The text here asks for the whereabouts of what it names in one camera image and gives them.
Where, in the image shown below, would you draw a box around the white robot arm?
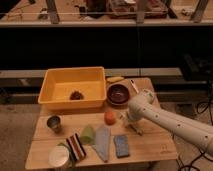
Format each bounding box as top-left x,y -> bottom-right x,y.
124,89 -> 213,157

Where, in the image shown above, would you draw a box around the purple bowl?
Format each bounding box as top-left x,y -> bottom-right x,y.
107,84 -> 130,106

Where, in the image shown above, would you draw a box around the orange round fruit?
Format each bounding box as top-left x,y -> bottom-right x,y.
104,111 -> 116,125

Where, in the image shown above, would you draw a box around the blue sponge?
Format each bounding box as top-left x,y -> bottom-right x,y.
114,135 -> 130,158

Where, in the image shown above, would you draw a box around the grey-blue folded cloth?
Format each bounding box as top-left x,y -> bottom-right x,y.
92,125 -> 111,162

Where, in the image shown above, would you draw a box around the wooden table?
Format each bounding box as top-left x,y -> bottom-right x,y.
25,80 -> 177,170

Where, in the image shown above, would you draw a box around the green cup lying down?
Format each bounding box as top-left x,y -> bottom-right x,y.
80,125 -> 95,145

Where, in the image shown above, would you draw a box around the yellow banana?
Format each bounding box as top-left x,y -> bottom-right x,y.
106,76 -> 124,83

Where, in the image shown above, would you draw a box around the striped cloth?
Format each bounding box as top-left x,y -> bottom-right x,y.
66,133 -> 86,162

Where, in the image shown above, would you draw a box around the brown object in tub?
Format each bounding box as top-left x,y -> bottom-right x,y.
70,91 -> 84,100

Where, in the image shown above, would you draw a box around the small metal cup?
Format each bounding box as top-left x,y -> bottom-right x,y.
46,115 -> 62,134

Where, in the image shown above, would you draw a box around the yellow plastic tub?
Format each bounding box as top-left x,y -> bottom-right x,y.
38,66 -> 106,110

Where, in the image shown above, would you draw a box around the white-handled black spoon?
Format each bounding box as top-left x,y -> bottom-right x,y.
130,79 -> 139,94

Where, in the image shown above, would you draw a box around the black floor cables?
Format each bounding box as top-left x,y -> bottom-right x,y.
174,99 -> 213,171

